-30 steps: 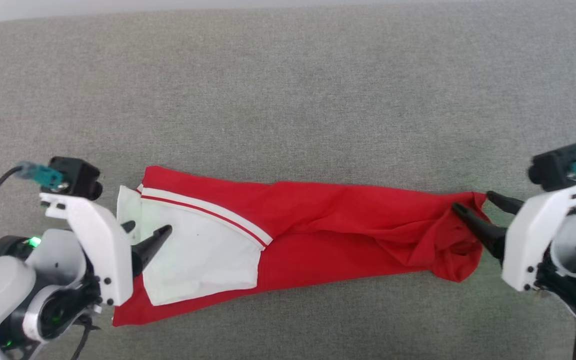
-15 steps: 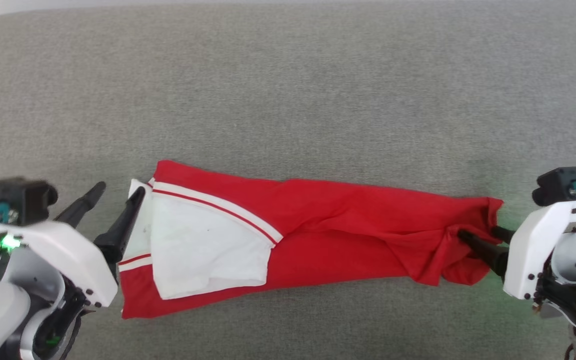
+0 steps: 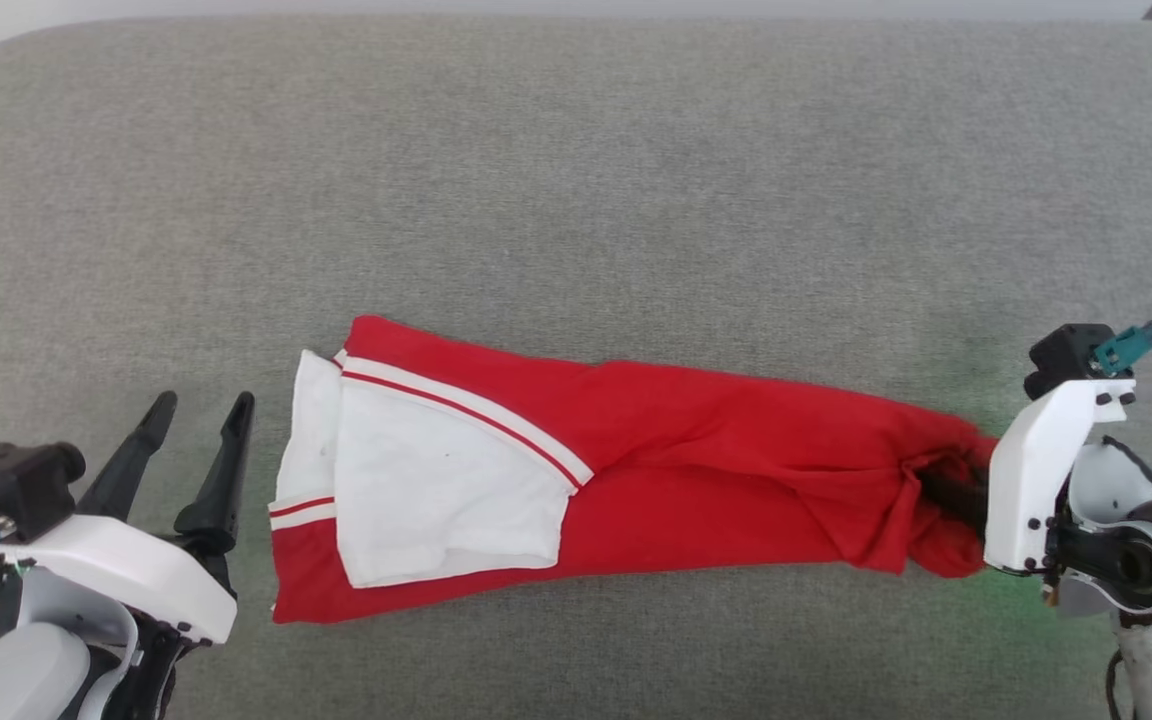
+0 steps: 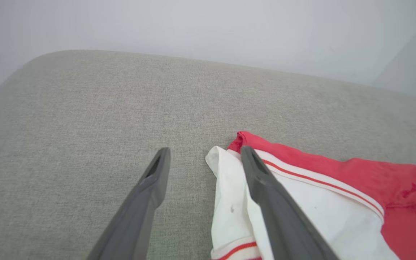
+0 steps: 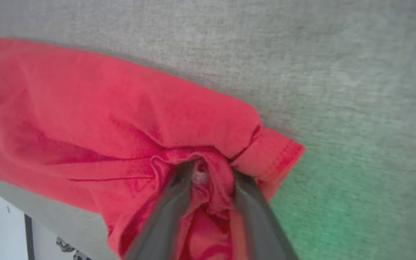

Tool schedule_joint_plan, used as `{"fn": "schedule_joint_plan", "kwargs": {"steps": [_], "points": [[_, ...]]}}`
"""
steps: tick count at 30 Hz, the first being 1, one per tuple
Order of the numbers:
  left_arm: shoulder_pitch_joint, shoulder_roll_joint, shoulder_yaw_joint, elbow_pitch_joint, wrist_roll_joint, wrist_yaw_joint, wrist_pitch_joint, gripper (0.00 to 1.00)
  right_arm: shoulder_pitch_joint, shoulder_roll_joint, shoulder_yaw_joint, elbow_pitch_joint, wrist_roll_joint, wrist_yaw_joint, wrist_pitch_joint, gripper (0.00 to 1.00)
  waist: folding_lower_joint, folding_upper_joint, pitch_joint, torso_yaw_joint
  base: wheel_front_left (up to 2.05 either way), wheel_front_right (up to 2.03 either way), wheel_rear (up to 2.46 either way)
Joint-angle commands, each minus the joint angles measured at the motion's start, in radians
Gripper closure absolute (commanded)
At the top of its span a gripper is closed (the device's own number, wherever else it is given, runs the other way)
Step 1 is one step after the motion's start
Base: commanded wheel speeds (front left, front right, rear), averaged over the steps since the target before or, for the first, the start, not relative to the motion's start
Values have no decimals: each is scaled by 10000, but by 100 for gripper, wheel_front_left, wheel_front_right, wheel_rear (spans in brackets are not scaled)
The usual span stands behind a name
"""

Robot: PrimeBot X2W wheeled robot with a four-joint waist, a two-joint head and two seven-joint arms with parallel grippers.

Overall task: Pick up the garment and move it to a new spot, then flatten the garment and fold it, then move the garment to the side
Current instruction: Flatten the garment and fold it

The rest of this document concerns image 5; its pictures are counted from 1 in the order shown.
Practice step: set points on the red Bulls basketball jersey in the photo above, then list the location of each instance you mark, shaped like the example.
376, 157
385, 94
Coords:
103, 115

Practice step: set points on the black wall frame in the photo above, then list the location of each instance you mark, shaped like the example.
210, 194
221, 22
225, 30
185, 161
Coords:
29, 238

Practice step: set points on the grey metal fitting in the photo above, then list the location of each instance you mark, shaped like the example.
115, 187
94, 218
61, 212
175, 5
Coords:
69, 249

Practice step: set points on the grey fabric sofa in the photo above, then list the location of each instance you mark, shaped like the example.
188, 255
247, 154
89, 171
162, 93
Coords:
338, 90

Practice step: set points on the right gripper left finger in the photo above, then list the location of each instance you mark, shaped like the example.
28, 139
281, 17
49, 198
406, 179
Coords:
164, 220

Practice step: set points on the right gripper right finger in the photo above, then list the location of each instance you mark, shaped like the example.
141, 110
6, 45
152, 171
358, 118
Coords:
258, 224

